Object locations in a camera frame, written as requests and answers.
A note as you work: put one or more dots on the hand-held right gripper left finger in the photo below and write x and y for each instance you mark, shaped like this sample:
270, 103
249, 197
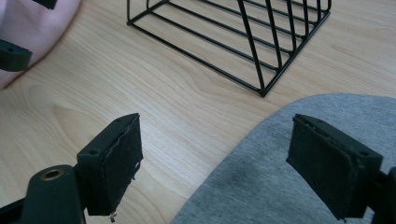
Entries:
109, 168

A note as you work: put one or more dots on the pink knitted garment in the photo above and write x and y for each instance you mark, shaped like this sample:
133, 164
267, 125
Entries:
40, 28

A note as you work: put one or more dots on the grey cloth garment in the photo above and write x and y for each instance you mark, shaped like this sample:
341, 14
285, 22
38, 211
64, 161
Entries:
264, 174

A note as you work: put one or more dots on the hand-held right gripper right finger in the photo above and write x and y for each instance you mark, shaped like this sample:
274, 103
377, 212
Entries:
330, 168

